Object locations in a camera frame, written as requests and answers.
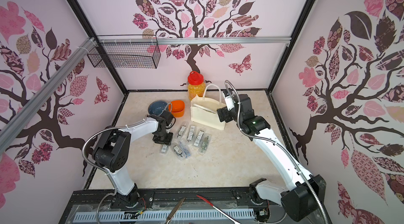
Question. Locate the red-lidded jar of corn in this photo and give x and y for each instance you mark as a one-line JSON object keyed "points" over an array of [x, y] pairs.
{"points": [[195, 85]]}

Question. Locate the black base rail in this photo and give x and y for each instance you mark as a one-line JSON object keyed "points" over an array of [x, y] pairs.
{"points": [[224, 198]]}

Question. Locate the clear compass case blue compass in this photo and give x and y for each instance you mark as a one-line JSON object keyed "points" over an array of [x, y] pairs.
{"points": [[184, 147]]}

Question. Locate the horizontal aluminium rail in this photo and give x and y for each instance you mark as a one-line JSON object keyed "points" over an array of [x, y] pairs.
{"points": [[215, 40]]}

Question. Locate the black wire basket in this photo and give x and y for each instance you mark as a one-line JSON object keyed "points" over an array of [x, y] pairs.
{"points": [[136, 51]]}

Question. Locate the blue-grey ceramic bowl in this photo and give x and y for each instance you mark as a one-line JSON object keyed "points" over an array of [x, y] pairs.
{"points": [[157, 108]]}

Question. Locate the red-tipped metal rod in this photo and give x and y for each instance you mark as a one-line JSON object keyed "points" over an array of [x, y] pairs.
{"points": [[218, 210]]}

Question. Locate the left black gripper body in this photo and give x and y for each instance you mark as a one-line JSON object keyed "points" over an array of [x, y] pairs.
{"points": [[163, 137]]}

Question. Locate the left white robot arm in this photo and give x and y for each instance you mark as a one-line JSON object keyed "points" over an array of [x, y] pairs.
{"points": [[126, 189]]}

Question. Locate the clear compass case white label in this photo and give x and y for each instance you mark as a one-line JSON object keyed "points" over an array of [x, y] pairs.
{"points": [[199, 137]]}

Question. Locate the right flexible metal conduit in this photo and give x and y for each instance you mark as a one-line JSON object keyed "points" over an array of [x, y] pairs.
{"points": [[300, 173]]}

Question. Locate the grey metal rod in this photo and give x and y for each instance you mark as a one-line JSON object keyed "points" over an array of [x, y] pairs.
{"points": [[174, 211]]}

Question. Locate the white slotted cable duct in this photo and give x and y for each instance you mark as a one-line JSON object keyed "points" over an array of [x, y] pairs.
{"points": [[120, 217]]}

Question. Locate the orange plastic cup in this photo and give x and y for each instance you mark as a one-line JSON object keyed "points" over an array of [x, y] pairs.
{"points": [[177, 108]]}

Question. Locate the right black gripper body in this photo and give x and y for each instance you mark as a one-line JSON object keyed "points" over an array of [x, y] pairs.
{"points": [[222, 114]]}

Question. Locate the clear compass case barcode label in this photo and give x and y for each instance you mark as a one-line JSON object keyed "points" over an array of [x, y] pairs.
{"points": [[191, 134]]}

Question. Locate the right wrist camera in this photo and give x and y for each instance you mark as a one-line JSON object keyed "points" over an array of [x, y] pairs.
{"points": [[230, 104]]}

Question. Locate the diagonal aluminium rail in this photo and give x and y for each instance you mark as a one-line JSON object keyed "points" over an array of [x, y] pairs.
{"points": [[10, 132]]}

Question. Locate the clear compass case green parts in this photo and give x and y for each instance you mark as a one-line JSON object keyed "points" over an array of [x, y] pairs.
{"points": [[204, 144]]}

